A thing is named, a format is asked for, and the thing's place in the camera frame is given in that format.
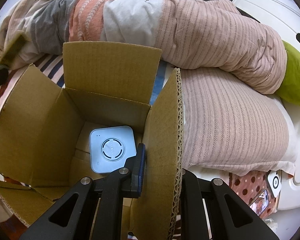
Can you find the smartphone with lit screen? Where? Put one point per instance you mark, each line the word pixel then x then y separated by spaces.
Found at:
pixel 260 202

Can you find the light blue square device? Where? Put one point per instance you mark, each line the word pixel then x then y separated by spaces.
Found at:
pixel 110 147

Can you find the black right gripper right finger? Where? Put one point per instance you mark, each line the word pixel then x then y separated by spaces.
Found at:
pixel 211 210

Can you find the pink polka dot cloth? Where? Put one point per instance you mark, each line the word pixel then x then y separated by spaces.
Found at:
pixel 249 186

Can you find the white bed headboard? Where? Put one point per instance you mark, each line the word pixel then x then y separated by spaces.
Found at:
pixel 284 17

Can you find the green plush cushion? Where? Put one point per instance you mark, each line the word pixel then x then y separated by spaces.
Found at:
pixel 290 86

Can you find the rolled striped duvet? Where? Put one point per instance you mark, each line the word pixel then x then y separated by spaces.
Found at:
pixel 190 34

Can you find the pink ribbed pillow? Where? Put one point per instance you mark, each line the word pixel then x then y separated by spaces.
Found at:
pixel 231 127

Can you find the brown cardboard box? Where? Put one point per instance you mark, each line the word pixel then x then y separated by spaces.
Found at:
pixel 44 132

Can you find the striped fleece blanket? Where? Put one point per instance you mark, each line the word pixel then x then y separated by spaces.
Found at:
pixel 50 65

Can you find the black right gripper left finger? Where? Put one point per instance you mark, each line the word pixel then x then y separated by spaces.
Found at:
pixel 92 209

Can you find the white square tag device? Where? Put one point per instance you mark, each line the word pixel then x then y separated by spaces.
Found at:
pixel 274 183

